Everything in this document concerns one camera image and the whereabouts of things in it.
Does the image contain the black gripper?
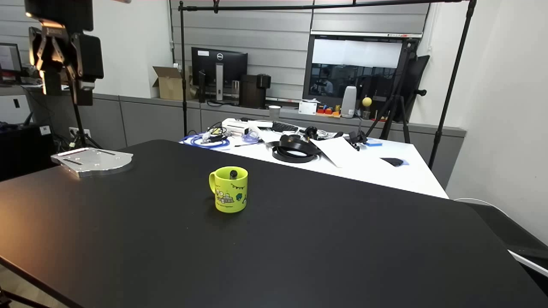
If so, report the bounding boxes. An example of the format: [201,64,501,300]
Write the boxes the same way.
[28,24,107,98]

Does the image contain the yellow-green mug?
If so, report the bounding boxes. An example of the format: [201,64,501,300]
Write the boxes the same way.
[208,165,251,216]

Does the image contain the brown cardboard box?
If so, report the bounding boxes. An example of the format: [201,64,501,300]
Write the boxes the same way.
[151,64,186,103]

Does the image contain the white plastic bag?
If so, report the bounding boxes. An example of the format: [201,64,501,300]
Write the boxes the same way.
[50,146,138,175]

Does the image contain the black cabinet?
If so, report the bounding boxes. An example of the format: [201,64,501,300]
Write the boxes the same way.
[0,120,57,184]

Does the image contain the black computer monitor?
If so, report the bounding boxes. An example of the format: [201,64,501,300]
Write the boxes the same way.
[191,47,251,105]

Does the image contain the black desktop box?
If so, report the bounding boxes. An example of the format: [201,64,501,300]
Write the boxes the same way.
[241,74,273,110]

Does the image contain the small white box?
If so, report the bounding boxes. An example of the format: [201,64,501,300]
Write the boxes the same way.
[299,98,321,117]

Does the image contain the red small items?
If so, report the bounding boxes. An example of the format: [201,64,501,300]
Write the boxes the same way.
[318,103,343,120]

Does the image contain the white upright device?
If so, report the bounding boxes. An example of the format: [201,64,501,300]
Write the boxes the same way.
[340,84,360,120]

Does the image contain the yellow ball on stand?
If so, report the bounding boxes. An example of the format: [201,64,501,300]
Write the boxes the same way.
[360,96,376,120]

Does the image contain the white table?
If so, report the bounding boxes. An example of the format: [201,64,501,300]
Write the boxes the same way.
[179,119,451,201]

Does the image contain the small black flat item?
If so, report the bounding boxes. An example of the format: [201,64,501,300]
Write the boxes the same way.
[381,156,408,170]

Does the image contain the robot arm with black ring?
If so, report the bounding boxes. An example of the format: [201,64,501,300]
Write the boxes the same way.
[23,0,97,35]

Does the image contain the blue coiled cable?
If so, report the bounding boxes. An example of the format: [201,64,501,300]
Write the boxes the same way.
[184,132,232,151]

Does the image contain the black coiled cable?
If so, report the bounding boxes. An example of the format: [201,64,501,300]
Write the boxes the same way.
[271,134,323,166]

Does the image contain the black frame crossbar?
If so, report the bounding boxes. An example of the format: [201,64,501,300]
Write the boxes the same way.
[179,0,467,14]

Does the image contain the black camera tripod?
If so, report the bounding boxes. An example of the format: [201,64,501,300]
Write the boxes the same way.
[366,38,432,144]

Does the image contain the black slanted frame pole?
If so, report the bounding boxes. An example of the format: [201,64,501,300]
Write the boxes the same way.
[427,0,480,168]

